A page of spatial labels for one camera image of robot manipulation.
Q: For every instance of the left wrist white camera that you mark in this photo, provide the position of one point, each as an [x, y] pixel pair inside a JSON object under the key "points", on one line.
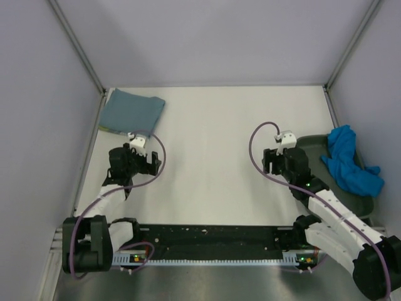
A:
{"points": [[138, 143]]}

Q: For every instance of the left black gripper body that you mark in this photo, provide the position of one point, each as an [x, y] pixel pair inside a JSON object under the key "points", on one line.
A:
{"points": [[137, 163]]}

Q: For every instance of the wrist white camera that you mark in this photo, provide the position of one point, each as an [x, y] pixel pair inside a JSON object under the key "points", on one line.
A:
{"points": [[138, 143], [285, 140]]}

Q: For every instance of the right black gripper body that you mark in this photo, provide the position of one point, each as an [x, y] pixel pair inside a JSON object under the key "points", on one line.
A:
{"points": [[279, 167]]}

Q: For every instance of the left aluminium frame post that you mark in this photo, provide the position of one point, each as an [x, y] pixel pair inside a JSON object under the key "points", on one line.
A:
{"points": [[76, 45]]}

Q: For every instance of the right aluminium frame post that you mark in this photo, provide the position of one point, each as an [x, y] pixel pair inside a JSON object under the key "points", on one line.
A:
{"points": [[351, 47]]}

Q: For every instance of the bright blue t shirt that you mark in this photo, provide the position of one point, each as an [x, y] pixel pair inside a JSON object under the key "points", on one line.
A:
{"points": [[341, 165]]}

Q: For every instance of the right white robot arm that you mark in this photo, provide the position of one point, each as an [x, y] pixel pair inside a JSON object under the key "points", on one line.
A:
{"points": [[371, 258]]}

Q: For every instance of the grey-blue t shirt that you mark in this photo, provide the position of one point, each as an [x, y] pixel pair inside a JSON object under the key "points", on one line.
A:
{"points": [[130, 113]]}

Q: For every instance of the aluminium frame post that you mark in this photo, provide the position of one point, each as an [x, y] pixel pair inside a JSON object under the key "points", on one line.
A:
{"points": [[76, 45], [351, 47]]}

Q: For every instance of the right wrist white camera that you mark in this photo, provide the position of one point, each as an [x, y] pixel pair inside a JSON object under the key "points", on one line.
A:
{"points": [[285, 140]]}

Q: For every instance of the folded printed blue t shirt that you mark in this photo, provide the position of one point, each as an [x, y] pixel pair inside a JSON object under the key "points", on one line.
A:
{"points": [[112, 131]]}

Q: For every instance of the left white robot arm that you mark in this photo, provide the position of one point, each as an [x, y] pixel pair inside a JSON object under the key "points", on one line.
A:
{"points": [[89, 240]]}

